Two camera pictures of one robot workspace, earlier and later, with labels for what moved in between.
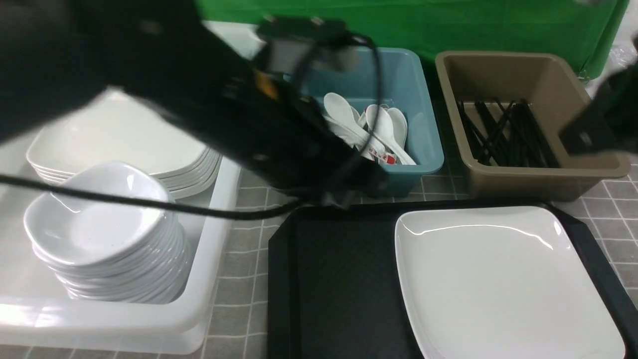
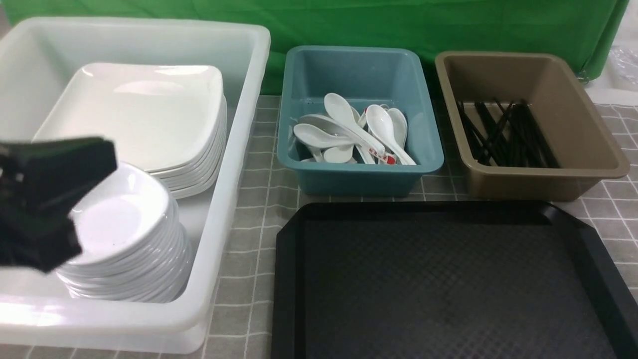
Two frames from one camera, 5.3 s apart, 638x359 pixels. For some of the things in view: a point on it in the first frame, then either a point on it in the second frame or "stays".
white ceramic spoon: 400,126 stays
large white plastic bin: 37,315 stays
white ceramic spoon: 341,112 stays
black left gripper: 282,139 to 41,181
